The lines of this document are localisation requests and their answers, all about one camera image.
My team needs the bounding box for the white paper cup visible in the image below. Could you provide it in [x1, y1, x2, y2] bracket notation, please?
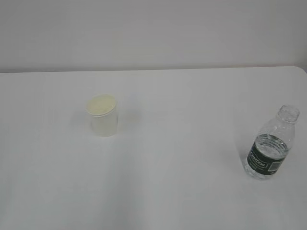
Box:
[86, 94, 118, 137]

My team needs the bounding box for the clear water bottle green label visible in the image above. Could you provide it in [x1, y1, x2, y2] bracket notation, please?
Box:
[244, 104, 300, 180]

